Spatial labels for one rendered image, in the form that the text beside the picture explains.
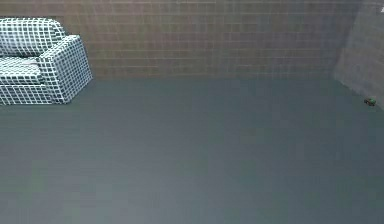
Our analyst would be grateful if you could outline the white green checked sofa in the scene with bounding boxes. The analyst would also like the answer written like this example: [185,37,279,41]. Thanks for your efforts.
[0,17,94,106]

